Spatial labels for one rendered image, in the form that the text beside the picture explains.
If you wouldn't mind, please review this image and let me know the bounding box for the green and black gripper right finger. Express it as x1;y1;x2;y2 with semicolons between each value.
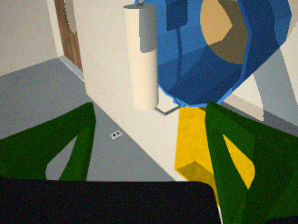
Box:
204;101;298;224

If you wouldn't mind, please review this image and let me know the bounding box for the yellow paint tray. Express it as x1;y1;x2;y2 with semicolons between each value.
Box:
174;106;255;207

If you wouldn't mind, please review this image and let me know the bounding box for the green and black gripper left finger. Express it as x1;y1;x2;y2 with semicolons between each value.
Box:
0;102;96;181

